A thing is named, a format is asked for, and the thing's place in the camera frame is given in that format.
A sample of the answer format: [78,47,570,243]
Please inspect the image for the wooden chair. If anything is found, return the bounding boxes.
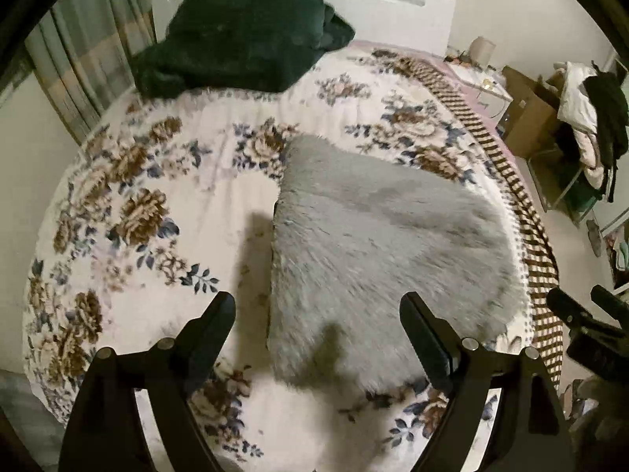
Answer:
[528,146,605,227]

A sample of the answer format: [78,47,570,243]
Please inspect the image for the white wardrobe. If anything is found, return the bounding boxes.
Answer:
[594,54,629,301]

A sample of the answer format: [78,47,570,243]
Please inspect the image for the white headboard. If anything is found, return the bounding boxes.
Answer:
[151,0,458,56]

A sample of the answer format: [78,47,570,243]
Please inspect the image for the brown checkered bed sheet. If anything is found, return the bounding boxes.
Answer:
[393,56,566,389]

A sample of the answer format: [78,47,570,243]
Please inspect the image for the pile of light clothes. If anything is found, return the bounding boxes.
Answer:
[555,61,611,191]

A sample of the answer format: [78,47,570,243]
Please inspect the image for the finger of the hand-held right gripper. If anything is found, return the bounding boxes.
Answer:
[547,288,621,337]
[590,284,629,326]

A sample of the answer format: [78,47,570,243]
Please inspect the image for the large cardboard box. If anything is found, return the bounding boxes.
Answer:
[501,65,562,158]

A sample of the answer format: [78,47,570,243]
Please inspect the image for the green striped curtain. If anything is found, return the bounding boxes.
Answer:
[24,0,159,147]
[0,369,60,472]

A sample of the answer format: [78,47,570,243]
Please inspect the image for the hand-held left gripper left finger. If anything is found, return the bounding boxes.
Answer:
[58,291,237,472]

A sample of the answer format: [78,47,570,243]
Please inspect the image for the dark floor slipper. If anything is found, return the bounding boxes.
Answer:
[587,219,603,257]

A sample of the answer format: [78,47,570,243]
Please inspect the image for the grey fluffy pants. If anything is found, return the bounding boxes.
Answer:
[267,134,530,389]

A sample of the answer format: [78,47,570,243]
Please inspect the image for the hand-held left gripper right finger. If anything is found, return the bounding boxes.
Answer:
[399,291,576,472]

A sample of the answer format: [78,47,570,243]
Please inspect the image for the white nightstand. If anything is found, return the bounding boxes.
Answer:
[454,61,514,120]

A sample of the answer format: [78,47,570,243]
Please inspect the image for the green bag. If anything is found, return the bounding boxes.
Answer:
[565,182,603,213]

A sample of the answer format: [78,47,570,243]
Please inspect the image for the bed with floral blanket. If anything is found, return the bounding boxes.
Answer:
[22,39,566,472]

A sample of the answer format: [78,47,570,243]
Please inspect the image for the dark green blanket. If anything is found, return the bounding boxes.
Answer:
[130,0,356,100]

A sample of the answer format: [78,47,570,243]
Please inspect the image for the white cylindrical jar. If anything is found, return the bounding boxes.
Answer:
[469,37,495,68]

